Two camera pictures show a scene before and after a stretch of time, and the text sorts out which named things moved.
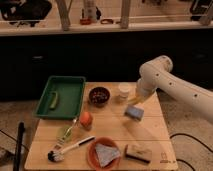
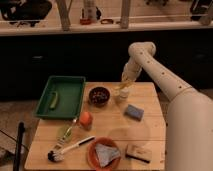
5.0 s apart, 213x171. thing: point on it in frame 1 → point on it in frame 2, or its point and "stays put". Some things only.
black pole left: x=18 y=150 stays put
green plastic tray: x=70 y=93 stays put
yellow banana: x=136 y=100 → x=122 y=86
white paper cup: x=124 y=88 stays put
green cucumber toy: x=54 y=100 stays put
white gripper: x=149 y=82 → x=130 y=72
